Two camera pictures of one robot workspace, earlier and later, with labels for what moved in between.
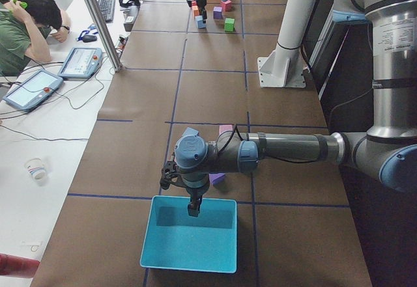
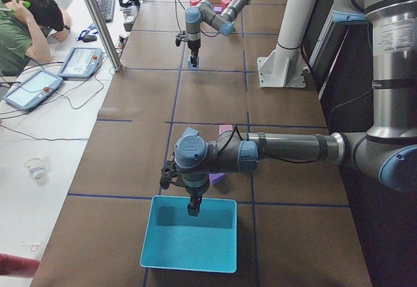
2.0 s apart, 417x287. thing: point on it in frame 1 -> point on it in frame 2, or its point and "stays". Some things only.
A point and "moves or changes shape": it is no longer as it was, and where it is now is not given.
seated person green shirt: x=25 y=22 stays
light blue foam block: x=190 y=131 stays
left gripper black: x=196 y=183 stays
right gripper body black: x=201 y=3 -> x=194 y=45
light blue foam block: x=201 y=24 moves or changes shape
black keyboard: x=107 y=4 stays
